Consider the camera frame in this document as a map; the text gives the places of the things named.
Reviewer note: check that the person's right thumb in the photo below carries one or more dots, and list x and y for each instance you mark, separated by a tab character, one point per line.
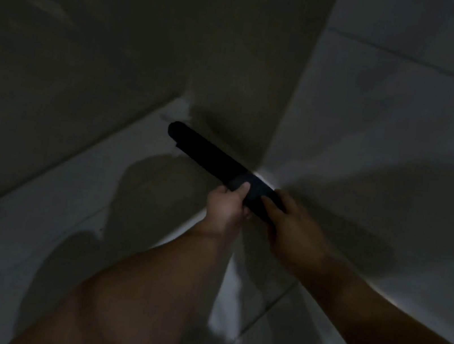
271	206

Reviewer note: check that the person's left thumb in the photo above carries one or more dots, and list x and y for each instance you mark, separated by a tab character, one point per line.
242	191

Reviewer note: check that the person's right hand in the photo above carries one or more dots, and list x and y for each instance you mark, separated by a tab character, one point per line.
293	238

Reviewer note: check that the person's left hand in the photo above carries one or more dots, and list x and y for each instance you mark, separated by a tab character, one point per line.
222	214

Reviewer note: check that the black tool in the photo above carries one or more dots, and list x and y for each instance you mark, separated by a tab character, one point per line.
215	161

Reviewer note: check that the person's left forearm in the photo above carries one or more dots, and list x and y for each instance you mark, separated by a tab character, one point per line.
134	296

